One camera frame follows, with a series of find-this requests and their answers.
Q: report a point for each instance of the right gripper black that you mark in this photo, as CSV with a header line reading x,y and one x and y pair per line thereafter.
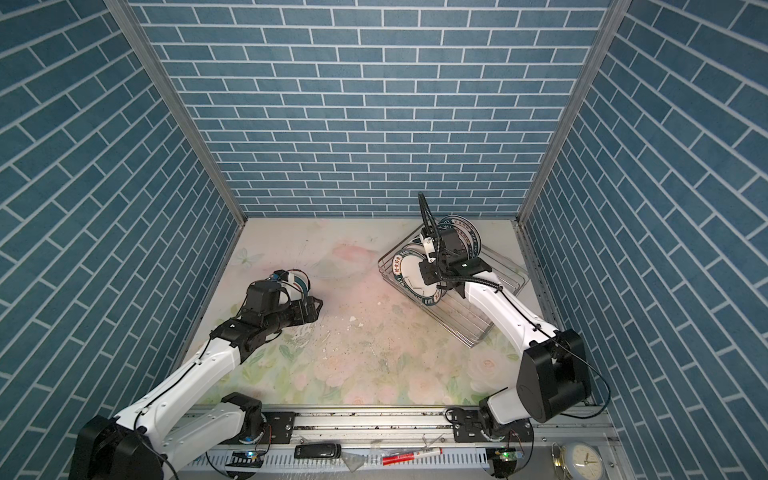
x,y
425,270

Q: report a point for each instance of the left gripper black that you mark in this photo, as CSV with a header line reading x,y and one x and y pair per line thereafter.
x,y
300,316

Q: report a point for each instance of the small green red rimmed plate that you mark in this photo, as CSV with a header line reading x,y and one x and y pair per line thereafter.
x,y
295,279

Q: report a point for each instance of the metal wire dish rack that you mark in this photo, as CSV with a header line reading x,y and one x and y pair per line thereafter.
x,y
471,318

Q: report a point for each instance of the large green rimmed lettered plate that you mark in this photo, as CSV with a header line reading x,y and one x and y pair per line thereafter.
x,y
407,273

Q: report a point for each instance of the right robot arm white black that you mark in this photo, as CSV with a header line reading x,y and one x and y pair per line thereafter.
x,y
553,375

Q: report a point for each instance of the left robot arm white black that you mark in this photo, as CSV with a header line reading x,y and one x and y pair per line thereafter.
x,y
145,440

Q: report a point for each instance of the plate in rack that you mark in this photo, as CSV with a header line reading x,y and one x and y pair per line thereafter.
x,y
474,243
446,224

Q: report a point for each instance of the rear plate in rack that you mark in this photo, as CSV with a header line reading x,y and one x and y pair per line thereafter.
x,y
446,224

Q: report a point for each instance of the black remote device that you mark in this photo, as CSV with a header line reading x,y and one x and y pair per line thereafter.
x,y
317,451

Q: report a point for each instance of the green led circuit board left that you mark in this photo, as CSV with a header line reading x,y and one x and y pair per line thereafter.
x,y
246,459

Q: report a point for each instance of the green led circuit board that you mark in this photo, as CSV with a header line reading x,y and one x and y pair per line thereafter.
x,y
503,461
246,459

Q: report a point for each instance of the red marker pen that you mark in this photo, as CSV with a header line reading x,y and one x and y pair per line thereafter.
x,y
411,456

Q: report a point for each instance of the green led circuit board right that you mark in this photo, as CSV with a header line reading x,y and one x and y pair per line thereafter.
x,y
503,461

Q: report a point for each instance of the round analog clock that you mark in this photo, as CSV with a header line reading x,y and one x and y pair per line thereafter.
x,y
577,460

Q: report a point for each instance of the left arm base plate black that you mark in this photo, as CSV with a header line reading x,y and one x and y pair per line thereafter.
x,y
278,427

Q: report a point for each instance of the aluminium mounting rail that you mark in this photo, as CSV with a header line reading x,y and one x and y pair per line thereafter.
x,y
420,426

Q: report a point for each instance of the white slotted cable duct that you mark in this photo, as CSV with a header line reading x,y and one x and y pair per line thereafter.
x,y
355,460

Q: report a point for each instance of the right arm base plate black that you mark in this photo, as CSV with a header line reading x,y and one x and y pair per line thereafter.
x,y
475,426

